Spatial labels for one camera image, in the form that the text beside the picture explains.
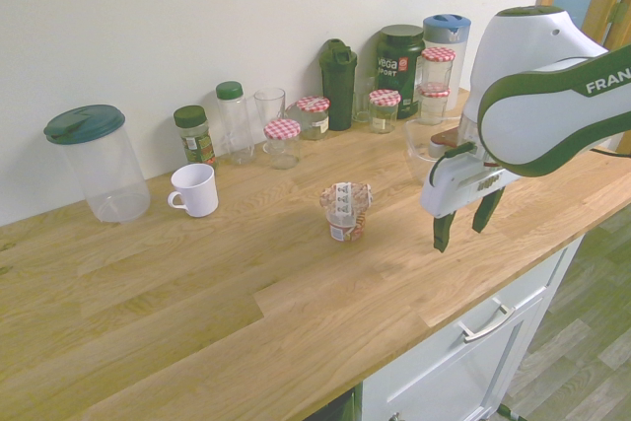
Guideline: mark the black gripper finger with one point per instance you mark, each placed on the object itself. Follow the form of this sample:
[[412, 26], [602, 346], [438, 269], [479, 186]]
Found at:
[[442, 233], [485, 211]]

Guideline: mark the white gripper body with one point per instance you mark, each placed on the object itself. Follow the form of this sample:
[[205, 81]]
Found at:
[[456, 184]]

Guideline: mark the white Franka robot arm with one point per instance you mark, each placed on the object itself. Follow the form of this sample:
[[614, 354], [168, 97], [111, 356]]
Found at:
[[537, 110]]

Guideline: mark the small cereal cup pack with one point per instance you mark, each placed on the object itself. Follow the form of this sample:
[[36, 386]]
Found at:
[[345, 211]]

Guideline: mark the large clear green-lid container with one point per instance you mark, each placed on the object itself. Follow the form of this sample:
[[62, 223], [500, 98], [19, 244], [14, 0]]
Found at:
[[96, 164]]

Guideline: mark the clear glass bowl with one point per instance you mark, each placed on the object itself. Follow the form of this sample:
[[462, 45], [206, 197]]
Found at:
[[419, 150]]

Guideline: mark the small jar red gingham lid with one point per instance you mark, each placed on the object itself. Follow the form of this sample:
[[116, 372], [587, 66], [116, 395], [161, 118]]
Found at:
[[383, 113]]

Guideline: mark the white cabinet drawer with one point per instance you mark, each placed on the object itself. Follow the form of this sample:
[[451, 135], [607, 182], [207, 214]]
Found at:
[[458, 347]]

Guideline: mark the stacked jar red gingham lid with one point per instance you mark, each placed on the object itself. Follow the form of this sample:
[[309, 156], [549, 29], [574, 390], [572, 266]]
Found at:
[[437, 68]]

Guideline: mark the clear glass mug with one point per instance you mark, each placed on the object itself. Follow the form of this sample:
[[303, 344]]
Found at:
[[363, 103]]

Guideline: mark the black Vega Sport tub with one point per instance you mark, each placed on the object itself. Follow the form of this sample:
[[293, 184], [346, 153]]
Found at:
[[400, 71]]

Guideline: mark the blue-lid clear pitcher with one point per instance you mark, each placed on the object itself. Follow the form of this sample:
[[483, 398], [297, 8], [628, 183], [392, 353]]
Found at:
[[451, 56]]

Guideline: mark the dark green shaker bottle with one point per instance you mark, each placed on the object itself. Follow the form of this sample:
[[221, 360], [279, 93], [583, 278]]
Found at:
[[337, 86]]

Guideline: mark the labelled jar red gingham lid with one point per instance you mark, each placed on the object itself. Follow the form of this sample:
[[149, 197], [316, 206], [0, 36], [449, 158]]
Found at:
[[313, 118]]

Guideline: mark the empty jar red gingham lid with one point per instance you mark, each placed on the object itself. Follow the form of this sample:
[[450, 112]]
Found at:
[[283, 145]]

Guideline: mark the clear drinking glass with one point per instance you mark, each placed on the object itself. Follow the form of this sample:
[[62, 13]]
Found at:
[[269, 108]]

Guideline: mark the clear bottle with green cap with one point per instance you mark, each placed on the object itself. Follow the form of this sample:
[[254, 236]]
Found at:
[[235, 125]]

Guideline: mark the white plastic mug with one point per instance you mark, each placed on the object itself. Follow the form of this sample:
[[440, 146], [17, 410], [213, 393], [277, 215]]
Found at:
[[195, 190]]

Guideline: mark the green-lid spice jar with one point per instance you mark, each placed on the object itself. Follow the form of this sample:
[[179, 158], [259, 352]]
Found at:
[[194, 137]]

